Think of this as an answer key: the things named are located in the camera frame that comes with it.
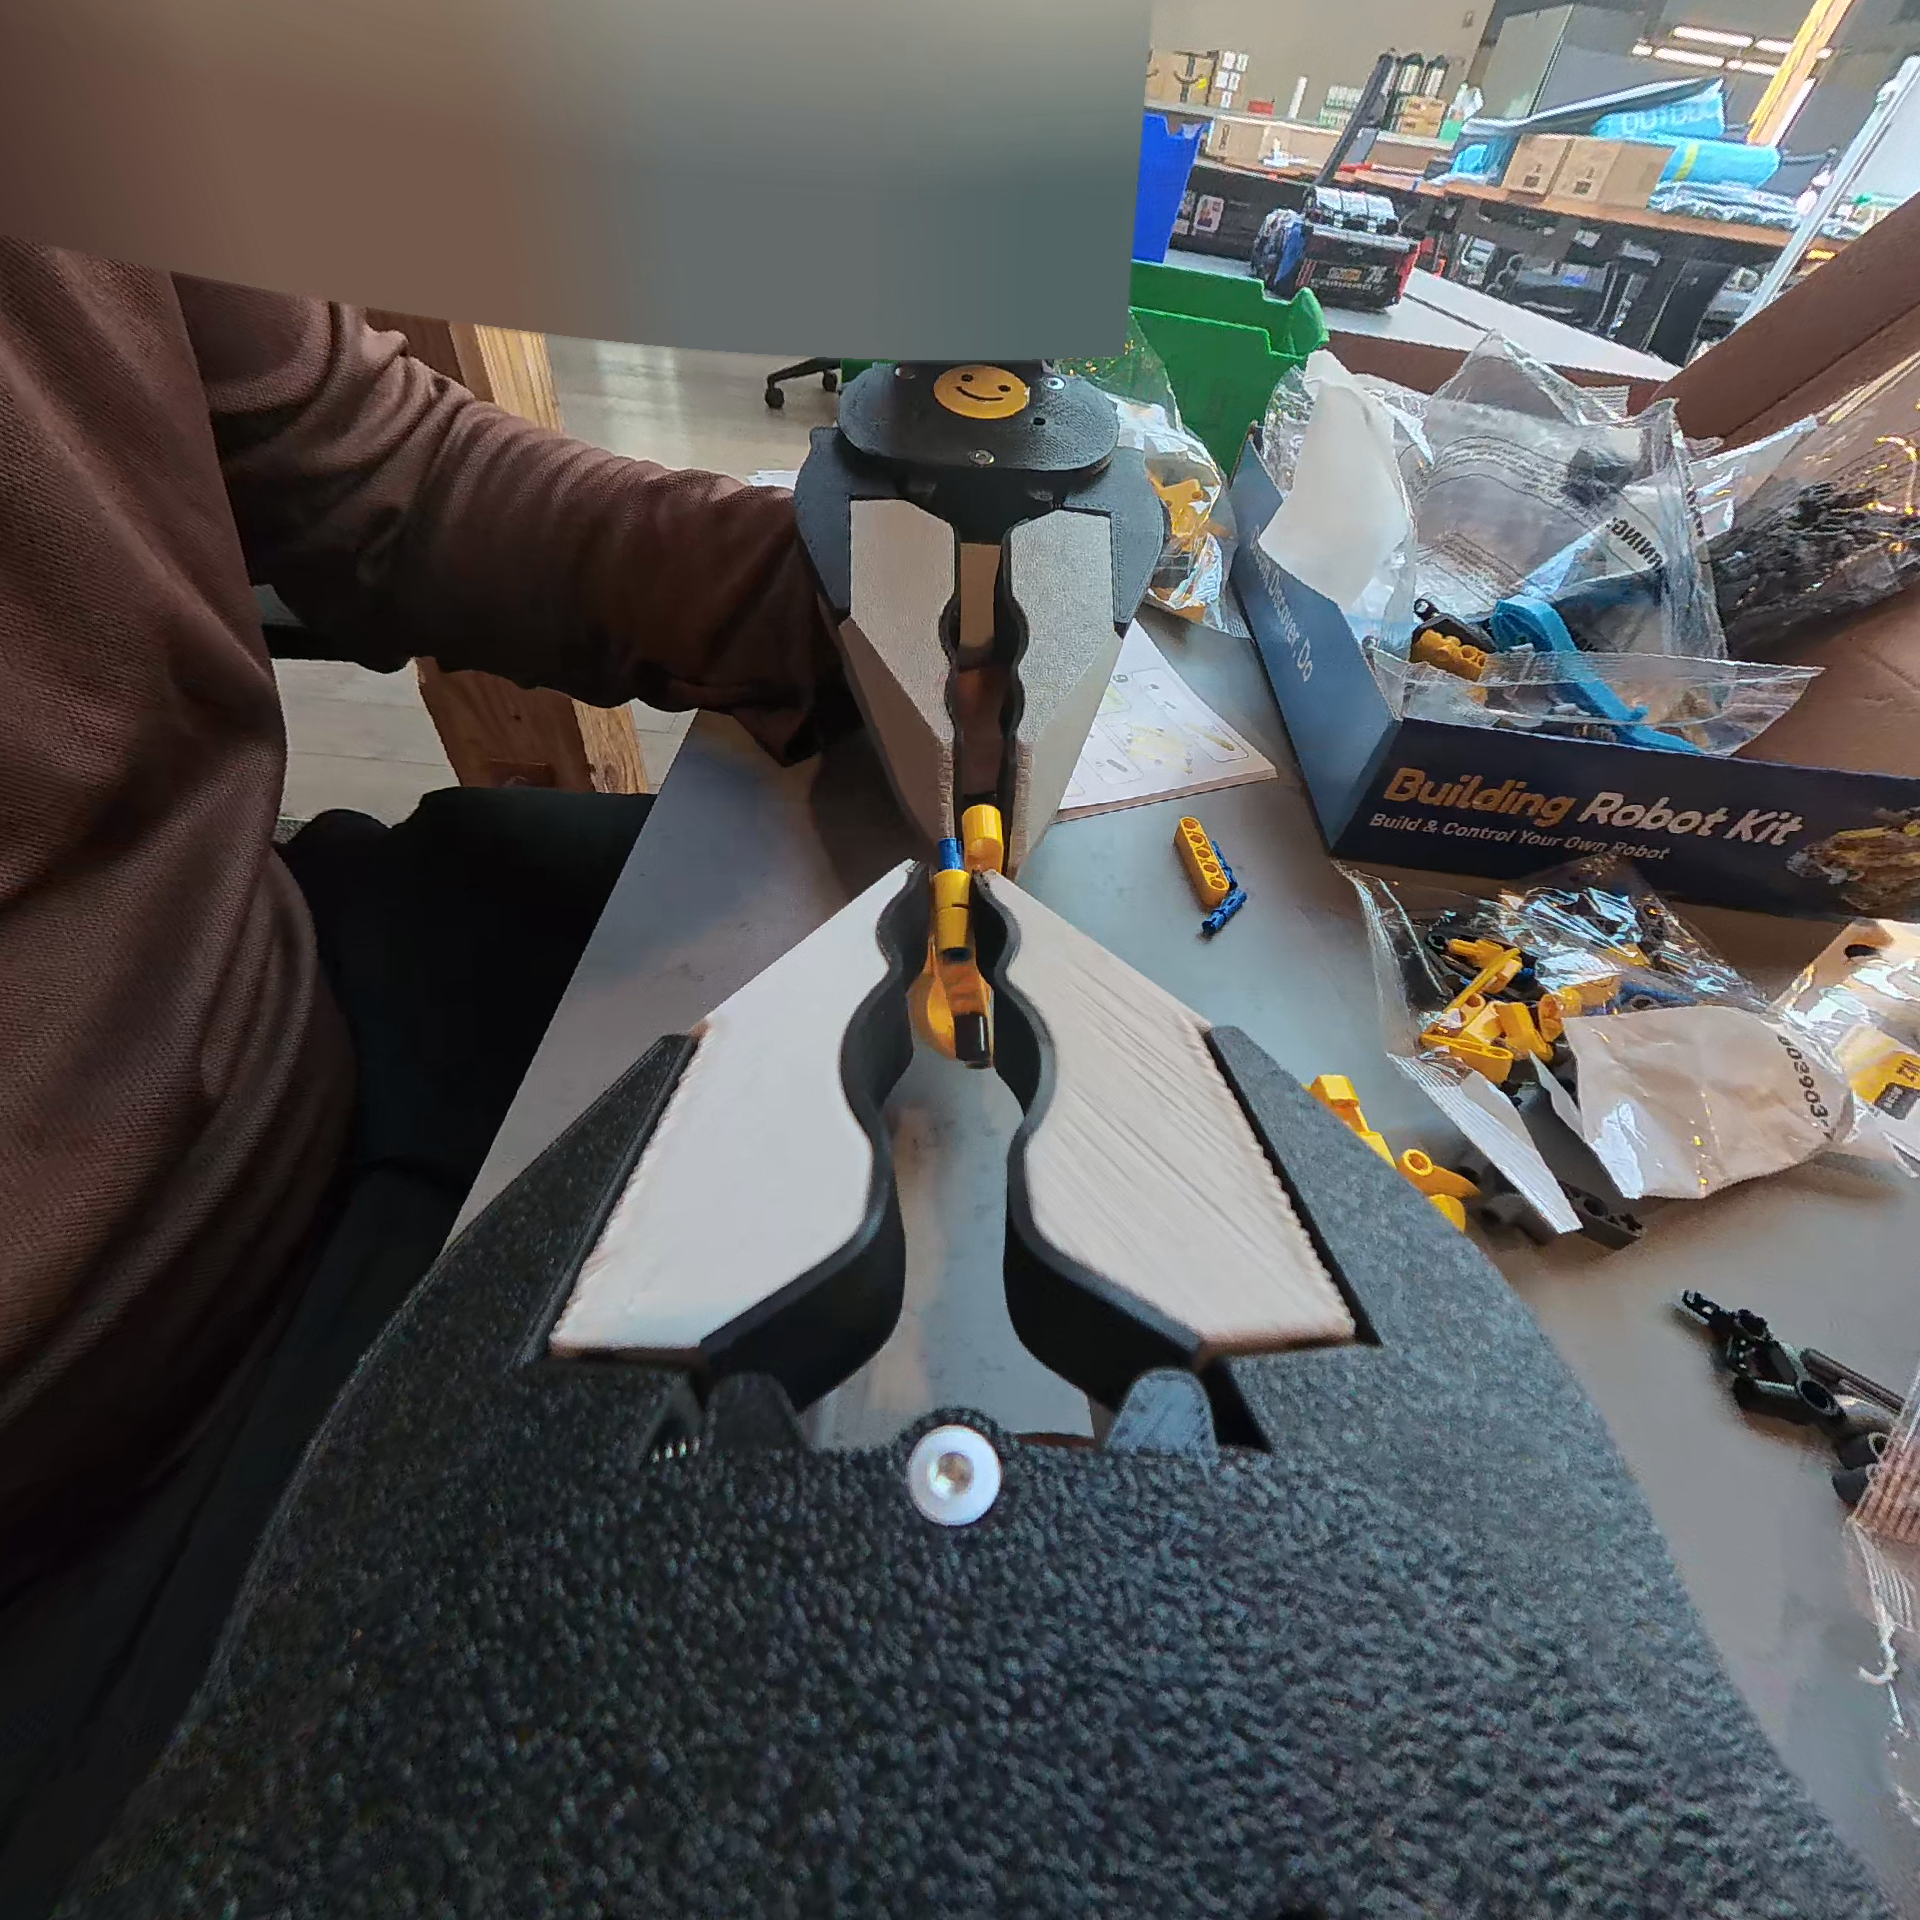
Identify open white instruction manual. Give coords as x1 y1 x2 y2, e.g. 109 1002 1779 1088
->
1055 616 1281 821

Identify yellow beam black pin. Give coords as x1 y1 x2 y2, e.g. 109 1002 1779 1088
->
954 803 1009 1070

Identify clear bags inside box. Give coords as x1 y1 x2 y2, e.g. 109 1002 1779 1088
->
1262 333 1920 752

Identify loose black connector parts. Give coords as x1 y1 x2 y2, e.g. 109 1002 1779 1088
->
1675 1291 1910 1479

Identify sticker sheet in plastic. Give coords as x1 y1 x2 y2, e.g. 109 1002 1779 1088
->
1793 918 1920 1174

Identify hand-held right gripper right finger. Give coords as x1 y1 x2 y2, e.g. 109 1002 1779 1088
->
976 872 1367 1406

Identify blue bin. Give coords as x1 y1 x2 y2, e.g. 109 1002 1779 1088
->
1131 106 1211 266

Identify wooden table leg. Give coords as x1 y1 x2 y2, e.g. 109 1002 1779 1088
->
416 317 656 798

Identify blue kit box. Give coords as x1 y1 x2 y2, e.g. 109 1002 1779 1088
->
1224 451 1920 921

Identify yellow L-shaped piece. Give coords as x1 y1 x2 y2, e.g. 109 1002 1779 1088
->
1309 1072 1411 1178

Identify person's left forearm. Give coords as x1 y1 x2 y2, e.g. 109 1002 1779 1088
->
176 273 857 769

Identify person's left hand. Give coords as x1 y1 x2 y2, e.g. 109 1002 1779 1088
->
944 616 1029 827

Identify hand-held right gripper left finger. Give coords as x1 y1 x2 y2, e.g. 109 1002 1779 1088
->
551 872 933 1398

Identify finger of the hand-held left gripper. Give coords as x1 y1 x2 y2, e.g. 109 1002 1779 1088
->
840 497 976 873
991 506 1126 879

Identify short yellow beam blue pin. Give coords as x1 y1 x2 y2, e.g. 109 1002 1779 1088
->
1168 815 1253 942

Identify blue plastic part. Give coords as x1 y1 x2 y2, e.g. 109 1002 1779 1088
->
1410 585 1741 752

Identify grey desk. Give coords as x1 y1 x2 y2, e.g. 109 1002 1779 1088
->
450 287 1920 1920

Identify plastic bag of wheel parts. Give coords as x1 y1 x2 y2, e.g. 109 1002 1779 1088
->
1087 325 1256 633

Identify plastic bag of yellow parts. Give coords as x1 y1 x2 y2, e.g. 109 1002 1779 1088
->
1357 872 1875 1239

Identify green plastic bin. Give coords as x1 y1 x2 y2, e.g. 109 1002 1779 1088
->
1122 263 1329 474

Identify cluttered workbench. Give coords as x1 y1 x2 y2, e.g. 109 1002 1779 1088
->
1185 47 1833 362

